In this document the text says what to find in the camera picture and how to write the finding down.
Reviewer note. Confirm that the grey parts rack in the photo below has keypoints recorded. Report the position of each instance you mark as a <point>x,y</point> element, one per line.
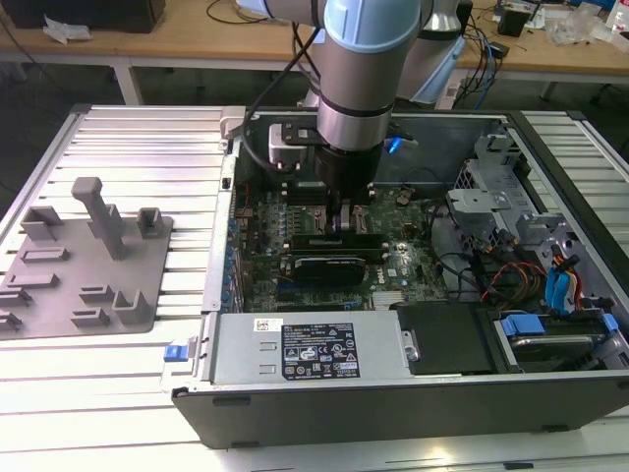
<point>59,310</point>

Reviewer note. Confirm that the grey power supply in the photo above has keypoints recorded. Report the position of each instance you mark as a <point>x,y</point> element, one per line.
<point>245,349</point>

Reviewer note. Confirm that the small black device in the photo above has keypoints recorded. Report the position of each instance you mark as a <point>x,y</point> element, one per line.
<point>515,22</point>

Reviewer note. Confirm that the hard disk in blue carrier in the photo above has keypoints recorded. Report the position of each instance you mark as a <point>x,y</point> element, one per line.
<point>550,344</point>

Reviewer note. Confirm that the green motherboard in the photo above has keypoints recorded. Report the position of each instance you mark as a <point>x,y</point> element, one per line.
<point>417,236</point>

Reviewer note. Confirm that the silver chipset heatsink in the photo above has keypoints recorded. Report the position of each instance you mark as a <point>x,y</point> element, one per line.
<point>390,299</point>

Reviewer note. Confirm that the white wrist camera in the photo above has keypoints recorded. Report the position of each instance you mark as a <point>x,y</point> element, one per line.
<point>287,155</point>

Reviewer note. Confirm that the wooden desk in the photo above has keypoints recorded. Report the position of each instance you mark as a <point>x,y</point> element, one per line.
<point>172,41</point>

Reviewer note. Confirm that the white and red box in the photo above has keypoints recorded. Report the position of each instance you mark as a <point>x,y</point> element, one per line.
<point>619,19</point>

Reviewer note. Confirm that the green RAM stick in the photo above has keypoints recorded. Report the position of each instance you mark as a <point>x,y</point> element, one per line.
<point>309,241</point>

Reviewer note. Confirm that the open black PC case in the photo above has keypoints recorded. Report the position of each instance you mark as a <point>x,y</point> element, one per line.
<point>393,418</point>

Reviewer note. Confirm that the large black box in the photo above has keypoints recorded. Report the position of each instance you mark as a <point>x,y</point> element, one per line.
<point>88,12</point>

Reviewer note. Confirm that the black graphics card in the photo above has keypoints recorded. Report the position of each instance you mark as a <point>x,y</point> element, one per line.
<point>329,271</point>

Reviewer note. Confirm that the black upright box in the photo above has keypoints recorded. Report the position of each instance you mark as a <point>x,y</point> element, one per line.
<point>466,17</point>

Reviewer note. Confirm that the silver coin battery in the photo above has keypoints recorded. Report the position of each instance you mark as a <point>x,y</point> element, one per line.
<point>403,199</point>

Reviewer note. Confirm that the black plastic shroud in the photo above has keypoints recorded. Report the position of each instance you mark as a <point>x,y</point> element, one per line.
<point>442,339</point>

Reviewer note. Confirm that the clear plastic bags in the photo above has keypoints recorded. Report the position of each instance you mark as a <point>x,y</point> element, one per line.
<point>575,29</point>

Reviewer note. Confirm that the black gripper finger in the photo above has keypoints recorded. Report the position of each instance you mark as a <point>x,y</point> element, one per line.
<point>334,216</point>

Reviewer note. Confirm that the blue case latch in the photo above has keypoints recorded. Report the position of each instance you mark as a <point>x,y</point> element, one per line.
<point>176,354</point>

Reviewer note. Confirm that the grey metal drive cage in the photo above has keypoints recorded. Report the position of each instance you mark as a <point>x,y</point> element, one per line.
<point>481,196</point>

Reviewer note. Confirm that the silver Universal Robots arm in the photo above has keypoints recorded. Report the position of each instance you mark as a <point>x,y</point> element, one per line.
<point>359,74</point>

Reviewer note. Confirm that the grey corner bracket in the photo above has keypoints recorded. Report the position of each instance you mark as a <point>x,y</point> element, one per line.
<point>232,120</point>

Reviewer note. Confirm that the small black adapter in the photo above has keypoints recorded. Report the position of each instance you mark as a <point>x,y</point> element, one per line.
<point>499,49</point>

